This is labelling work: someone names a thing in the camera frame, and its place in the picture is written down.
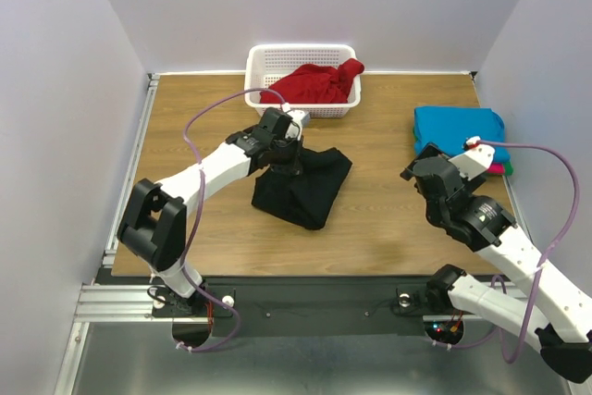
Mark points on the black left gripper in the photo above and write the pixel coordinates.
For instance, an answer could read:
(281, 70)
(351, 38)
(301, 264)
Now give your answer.
(294, 166)

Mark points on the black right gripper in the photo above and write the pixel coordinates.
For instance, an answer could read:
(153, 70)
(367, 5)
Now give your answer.
(420, 160)

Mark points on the black t shirt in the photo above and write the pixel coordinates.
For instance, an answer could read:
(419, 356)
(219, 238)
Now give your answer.
(305, 199)

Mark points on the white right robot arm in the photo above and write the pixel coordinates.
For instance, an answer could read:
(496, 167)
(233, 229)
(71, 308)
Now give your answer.
(555, 319)

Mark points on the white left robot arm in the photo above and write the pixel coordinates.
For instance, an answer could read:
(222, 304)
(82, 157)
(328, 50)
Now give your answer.
(154, 223)

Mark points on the folded blue t shirt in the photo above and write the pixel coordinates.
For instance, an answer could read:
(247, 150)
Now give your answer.
(449, 127)

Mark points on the folded pink t shirt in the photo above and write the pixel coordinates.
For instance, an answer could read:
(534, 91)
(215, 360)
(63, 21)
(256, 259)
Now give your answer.
(497, 169)

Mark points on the red t shirt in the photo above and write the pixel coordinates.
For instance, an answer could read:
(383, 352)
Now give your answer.
(311, 84)

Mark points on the folded green t shirt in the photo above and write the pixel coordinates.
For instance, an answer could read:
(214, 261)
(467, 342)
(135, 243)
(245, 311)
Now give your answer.
(508, 168)

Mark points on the white plastic basket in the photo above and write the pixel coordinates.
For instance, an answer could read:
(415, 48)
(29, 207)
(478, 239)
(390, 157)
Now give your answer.
(268, 63)

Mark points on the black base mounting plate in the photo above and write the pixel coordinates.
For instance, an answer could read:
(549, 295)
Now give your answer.
(283, 306)

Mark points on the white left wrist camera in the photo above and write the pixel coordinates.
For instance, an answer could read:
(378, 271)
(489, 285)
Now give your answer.
(299, 118)

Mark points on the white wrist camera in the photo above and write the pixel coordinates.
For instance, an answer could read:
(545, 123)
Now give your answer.
(475, 160)
(299, 118)

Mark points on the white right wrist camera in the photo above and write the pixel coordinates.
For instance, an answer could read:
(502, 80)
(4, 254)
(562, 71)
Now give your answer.
(475, 160)

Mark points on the aluminium frame rail right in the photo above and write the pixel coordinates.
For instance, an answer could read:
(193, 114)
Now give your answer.
(525, 228)

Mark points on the aluminium frame rail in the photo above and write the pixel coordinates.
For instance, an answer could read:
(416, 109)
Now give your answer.
(525, 228)
(111, 244)

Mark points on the aluminium frame rail left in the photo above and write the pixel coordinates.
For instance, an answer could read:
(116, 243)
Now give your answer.
(111, 244)

